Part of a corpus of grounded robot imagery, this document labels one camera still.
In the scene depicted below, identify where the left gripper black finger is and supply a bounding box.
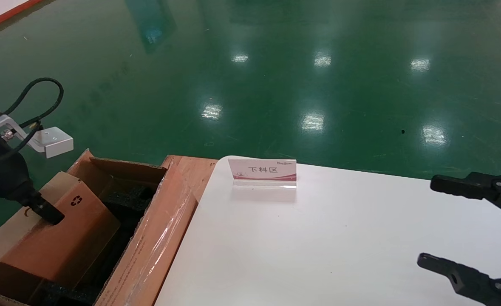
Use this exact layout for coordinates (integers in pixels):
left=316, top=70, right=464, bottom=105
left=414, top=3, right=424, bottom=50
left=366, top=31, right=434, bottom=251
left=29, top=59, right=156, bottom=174
left=27, top=192, right=65, bottom=226

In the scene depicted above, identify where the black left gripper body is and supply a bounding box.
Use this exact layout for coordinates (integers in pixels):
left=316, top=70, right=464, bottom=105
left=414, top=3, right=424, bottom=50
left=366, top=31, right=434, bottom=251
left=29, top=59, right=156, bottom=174
left=0, top=133, right=36, bottom=204

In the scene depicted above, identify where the small cardboard box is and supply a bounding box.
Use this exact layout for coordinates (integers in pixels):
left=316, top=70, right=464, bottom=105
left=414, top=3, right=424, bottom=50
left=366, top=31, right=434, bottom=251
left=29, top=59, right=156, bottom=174
left=0, top=171, right=121, bottom=289

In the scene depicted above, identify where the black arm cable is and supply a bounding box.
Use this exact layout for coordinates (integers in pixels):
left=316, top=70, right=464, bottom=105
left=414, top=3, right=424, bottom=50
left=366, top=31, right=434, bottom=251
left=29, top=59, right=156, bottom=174
left=0, top=77, right=64, bottom=164

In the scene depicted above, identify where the large cardboard box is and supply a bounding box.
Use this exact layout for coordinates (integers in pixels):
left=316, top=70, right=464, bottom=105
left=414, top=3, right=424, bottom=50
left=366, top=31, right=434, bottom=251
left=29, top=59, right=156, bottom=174
left=0, top=149, right=219, bottom=306

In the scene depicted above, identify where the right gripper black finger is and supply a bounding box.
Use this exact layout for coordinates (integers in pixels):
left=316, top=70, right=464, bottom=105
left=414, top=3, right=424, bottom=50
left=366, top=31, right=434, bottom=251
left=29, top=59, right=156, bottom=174
left=417, top=252, right=501, bottom=306
left=430, top=171, right=501, bottom=221

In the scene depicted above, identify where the black foam insert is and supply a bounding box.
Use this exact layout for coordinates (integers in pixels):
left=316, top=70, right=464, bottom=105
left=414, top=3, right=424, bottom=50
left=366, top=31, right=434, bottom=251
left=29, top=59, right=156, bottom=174
left=38, top=185, right=157, bottom=306

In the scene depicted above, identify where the acrylic sign with red print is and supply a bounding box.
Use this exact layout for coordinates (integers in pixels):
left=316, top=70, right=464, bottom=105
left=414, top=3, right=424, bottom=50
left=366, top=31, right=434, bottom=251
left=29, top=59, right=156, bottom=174
left=228, top=158, right=297, bottom=189

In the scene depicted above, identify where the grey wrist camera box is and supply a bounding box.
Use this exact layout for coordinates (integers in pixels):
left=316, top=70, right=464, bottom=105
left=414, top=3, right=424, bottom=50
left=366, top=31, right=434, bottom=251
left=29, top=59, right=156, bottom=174
left=28, top=126, right=74, bottom=159

